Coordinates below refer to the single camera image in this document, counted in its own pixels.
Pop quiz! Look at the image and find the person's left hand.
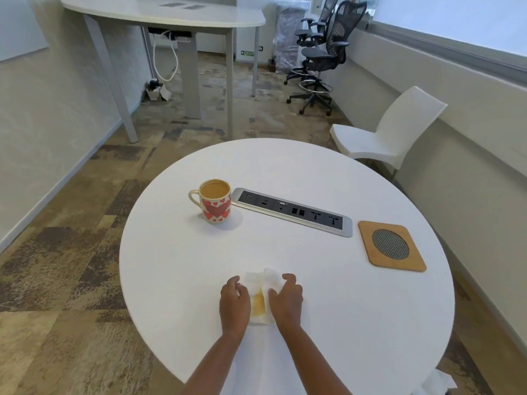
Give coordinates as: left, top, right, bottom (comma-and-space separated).
218, 275, 252, 338

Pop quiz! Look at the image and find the person's right hand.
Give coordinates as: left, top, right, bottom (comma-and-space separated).
267, 273, 304, 330

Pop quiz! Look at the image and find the white paper napkin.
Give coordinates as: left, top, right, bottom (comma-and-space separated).
244, 267, 285, 326

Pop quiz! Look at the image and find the wooden coaster with mesh centre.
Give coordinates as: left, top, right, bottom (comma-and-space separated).
357, 220, 428, 273

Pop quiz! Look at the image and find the heart-patterned coffee mug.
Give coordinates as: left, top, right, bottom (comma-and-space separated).
188, 178, 233, 225

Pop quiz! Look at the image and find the person's left forearm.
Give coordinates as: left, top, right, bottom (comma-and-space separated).
181, 331, 248, 395

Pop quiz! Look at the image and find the person's right forearm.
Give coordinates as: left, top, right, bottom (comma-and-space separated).
279, 323, 353, 395

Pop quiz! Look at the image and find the silver power socket panel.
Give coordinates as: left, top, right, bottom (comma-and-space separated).
230, 187, 354, 238

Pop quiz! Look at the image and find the round white table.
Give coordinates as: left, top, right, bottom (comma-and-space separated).
118, 138, 456, 395

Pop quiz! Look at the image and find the white plastic chair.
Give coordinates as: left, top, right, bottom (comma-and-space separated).
329, 86, 448, 182

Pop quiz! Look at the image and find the small open cardboard box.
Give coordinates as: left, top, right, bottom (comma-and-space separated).
144, 77, 173, 102

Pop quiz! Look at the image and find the plastic wrapped bundle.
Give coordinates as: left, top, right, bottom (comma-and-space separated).
273, 0, 310, 75

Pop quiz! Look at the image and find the black power strip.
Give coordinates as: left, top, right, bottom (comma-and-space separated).
147, 27, 193, 41

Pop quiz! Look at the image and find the black office chair with footring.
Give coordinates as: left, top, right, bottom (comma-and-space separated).
287, 0, 368, 116

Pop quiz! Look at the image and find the white desk with grey legs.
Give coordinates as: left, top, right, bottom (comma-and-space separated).
59, 0, 266, 144

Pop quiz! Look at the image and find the window with white blinds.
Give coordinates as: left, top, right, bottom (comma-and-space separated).
312, 0, 527, 85

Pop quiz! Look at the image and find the white looped cable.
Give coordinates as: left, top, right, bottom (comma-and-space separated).
152, 30, 180, 82

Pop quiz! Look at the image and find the white wall board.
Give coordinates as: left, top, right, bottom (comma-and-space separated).
0, 0, 50, 62

